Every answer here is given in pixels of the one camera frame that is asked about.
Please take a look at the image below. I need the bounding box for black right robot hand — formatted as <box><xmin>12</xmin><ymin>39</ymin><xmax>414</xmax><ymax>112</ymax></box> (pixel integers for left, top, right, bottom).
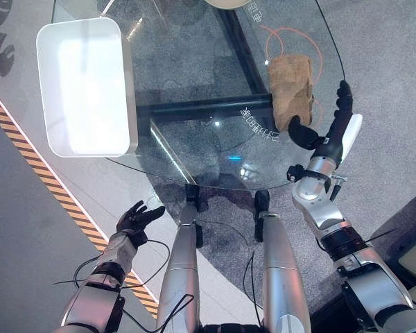
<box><xmin>288</xmin><ymin>80</ymin><xmax>364</xmax><ymax>165</ymax></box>

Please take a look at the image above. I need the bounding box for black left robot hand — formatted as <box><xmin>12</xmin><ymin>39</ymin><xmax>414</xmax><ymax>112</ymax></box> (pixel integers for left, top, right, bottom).
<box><xmin>116</xmin><ymin>200</ymin><xmax>166</xmax><ymax>249</ymax></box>

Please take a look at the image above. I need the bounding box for brown folded cloth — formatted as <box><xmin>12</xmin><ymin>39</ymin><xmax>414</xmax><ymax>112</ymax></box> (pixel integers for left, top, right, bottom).
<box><xmin>267</xmin><ymin>54</ymin><xmax>315</xmax><ymax>133</ymax></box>

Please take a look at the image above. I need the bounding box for white rectangular basket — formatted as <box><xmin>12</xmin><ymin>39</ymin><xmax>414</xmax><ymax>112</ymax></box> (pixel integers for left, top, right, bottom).
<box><xmin>35</xmin><ymin>17</ymin><xmax>139</xmax><ymax>159</ymax></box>

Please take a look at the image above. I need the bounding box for black left robot foot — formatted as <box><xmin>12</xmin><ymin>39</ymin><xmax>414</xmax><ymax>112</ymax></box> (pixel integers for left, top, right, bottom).
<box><xmin>184</xmin><ymin>184</ymin><xmax>205</xmax><ymax>248</ymax></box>

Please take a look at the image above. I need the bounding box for black robot foot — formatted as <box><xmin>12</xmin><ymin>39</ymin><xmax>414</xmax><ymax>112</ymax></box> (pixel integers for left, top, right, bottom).
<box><xmin>184</xmin><ymin>184</ymin><xmax>205</xmax><ymax>248</ymax></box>
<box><xmin>253</xmin><ymin>189</ymin><xmax>271</xmax><ymax>243</ymax></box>

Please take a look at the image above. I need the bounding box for silver left robot leg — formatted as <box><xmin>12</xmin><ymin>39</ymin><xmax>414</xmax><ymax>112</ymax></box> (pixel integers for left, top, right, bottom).
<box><xmin>155</xmin><ymin>205</ymin><xmax>199</xmax><ymax>333</ymax></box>

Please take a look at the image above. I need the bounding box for silver robot leg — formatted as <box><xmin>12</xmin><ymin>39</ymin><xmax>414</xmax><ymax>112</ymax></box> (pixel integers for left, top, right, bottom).
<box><xmin>155</xmin><ymin>205</ymin><xmax>199</xmax><ymax>333</ymax></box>
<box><xmin>257</xmin><ymin>212</ymin><xmax>312</xmax><ymax>333</ymax></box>

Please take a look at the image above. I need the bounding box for yellow black hazard tape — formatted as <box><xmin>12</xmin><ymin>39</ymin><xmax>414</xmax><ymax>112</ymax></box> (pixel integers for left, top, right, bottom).
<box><xmin>0</xmin><ymin>85</ymin><xmax>159</xmax><ymax>319</ymax></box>

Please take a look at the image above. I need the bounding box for black right robot foot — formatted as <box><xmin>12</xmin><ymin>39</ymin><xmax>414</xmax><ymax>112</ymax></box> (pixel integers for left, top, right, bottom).
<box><xmin>253</xmin><ymin>189</ymin><xmax>271</xmax><ymax>243</ymax></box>

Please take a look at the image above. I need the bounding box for silver right robot leg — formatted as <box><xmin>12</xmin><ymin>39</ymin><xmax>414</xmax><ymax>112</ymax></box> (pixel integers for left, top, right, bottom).
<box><xmin>257</xmin><ymin>212</ymin><xmax>312</xmax><ymax>333</ymax></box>

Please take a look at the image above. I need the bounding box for beige round object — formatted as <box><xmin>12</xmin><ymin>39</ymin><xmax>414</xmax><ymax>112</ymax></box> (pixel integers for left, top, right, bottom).
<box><xmin>203</xmin><ymin>0</ymin><xmax>253</xmax><ymax>10</ymax></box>

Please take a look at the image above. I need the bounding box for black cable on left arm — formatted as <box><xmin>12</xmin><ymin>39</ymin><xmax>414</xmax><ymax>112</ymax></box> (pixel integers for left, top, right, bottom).
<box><xmin>52</xmin><ymin>239</ymin><xmax>195</xmax><ymax>330</ymax></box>

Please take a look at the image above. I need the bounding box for orange cable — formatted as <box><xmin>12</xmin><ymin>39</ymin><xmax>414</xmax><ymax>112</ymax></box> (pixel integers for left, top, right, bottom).
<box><xmin>263</xmin><ymin>27</ymin><xmax>325</xmax><ymax>121</ymax></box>

